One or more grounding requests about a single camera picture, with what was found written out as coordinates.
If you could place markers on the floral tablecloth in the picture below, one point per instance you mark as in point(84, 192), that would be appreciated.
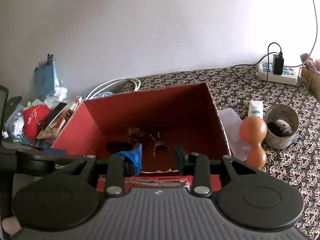
point(287, 170)

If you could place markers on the black charger plug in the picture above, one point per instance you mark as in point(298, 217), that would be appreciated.
point(278, 65)

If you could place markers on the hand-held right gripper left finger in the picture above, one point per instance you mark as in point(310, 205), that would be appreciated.
point(135, 158)

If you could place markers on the orange gourd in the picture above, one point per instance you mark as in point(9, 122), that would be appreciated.
point(252, 130)

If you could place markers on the grey tin cup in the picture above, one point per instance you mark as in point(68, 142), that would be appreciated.
point(280, 142)

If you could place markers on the red cardboard box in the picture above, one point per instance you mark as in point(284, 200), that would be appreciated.
point(162, 110)

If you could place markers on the black phone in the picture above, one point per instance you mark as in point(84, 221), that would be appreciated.
point(56, 113)

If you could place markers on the blue packet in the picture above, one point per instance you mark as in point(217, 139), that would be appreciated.
point(45, 77)

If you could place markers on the crumpled white paper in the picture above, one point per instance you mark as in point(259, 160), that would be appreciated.
point(58, 93)

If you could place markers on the white tube with blue label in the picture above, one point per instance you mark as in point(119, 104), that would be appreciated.
point(255, 108)

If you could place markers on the white power strip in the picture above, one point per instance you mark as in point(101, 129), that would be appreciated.
point(277, 78)

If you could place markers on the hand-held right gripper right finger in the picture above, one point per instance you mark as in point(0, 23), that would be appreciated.
point(179, 158)

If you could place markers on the translucent plastic lid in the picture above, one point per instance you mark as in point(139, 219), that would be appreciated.
point(231, 130)

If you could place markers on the red plush toy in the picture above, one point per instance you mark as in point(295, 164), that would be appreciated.
point(33, 122)

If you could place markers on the person's left hand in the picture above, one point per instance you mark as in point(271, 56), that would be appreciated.
point(11, 226)

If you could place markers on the black white object in cup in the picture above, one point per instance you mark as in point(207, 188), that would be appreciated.
point(280, 127)

